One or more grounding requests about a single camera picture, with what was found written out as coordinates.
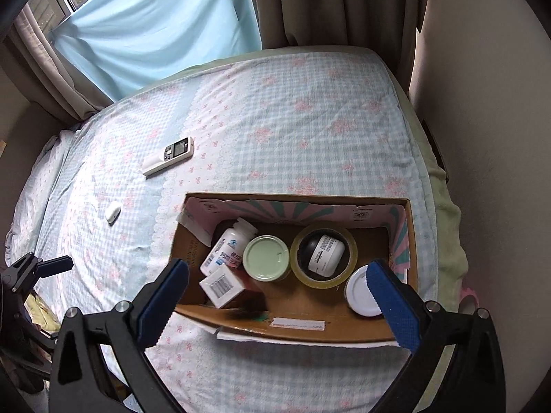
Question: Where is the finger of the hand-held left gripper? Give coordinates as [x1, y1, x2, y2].
[37, 256, 74, 277]

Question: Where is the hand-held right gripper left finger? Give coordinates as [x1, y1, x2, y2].
[48, 258, 190, 413]

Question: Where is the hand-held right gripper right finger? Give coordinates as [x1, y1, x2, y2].
[366, 259, 505, 413]

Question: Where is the green jar with white lid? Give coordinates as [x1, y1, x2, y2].
[344, 264, 386, 318]

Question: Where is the small red box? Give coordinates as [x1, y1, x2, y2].
[199, 264, 268, 310]

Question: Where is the black and white jar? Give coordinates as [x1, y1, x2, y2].
[305, 234, 349, 275]

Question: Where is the white pill bottle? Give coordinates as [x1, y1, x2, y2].
[199, 217, 260, 277]

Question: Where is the cardboard box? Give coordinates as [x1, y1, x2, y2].
[170, 192, 419, 347]

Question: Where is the yellow tape roll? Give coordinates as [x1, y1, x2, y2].
[290, 224, 359, 290]

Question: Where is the jar with pale green lid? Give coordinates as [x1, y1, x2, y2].
[242, 235, 290, 282]

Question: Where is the white remote control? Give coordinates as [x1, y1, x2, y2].
[142, 136, 195, 177]

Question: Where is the grey-brown curtain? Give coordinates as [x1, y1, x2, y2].
[13, 6, 115, 121]
[243, 0, 431, 91]

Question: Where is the light blue hanging cloth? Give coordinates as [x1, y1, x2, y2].
[52, 0, 263, 104]

